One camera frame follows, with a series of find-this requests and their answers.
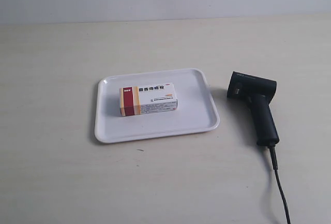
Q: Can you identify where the white red medicine box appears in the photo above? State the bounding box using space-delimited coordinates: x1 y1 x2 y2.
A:
119 83 178 116

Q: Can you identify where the white plastic tray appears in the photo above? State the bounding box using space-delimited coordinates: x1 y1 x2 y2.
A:
95 68 220 144

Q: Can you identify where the black handheld barcode scanner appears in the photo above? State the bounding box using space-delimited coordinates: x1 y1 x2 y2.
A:
227 71 279 147

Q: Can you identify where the black scanner cable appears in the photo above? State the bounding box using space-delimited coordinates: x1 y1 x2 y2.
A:
268 145 293 224

